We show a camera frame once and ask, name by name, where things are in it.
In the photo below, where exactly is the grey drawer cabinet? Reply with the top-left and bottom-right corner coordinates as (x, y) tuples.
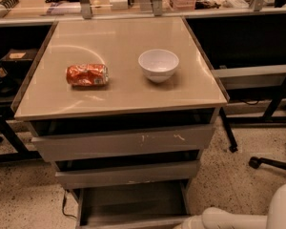
(10, 16), (231, 229)

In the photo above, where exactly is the black box with label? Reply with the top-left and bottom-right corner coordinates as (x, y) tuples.
(0, 49), (38, 62)

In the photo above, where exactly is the black office chair base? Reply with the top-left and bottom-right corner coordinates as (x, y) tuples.
(249, 156), (286, 171)

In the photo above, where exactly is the orange crushed soda can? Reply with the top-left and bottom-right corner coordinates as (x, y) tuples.
(66, 64), (109, 87)

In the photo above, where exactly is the grey drawer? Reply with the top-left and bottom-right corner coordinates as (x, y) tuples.
(32, 124), (215, 161)
(55, 160), (200, 189)
(75, 180), (190, 229)

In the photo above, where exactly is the white bowl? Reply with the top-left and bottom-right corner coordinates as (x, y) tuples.
(138, 49), (179, 83)

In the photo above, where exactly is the black cable on floor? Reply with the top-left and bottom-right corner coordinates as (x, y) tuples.
(61, 189), (78, 220)

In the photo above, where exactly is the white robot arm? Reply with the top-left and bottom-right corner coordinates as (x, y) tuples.
(174, 184), (286, 229)

